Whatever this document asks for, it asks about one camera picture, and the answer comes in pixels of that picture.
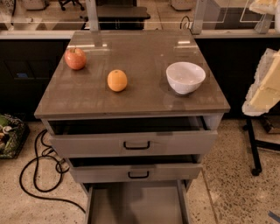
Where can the basket of colourful items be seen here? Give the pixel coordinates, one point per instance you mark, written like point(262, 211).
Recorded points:
point(13, 134)

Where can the red apple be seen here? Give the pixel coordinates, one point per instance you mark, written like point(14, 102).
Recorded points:
point(75, 58)

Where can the grey top drawer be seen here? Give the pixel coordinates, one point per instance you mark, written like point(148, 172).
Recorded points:
point(151, 136)

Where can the grey bottom drawer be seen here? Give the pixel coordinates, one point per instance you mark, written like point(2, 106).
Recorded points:
point(155, 202)

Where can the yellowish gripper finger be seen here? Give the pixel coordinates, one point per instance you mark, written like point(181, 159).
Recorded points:
point(265, 7)

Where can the white ceramic bowl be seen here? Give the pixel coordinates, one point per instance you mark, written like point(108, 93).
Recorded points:
point(185, 77)

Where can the grey drawer cabinet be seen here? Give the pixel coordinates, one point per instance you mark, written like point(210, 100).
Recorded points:
point(144, 56)

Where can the black rolling stand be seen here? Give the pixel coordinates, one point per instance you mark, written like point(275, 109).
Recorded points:
point(255, 144)

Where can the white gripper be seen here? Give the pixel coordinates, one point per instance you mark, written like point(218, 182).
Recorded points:
point(264, 87)

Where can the orange fruit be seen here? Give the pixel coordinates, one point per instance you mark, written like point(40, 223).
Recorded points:
point(117, 80)

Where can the grey drawer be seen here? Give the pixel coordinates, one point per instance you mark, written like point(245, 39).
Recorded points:
point(151, 136)
point(155, 202)
point(125, 169)

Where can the grey middle drawer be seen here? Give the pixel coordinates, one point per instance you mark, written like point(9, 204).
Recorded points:
point(125, 169)

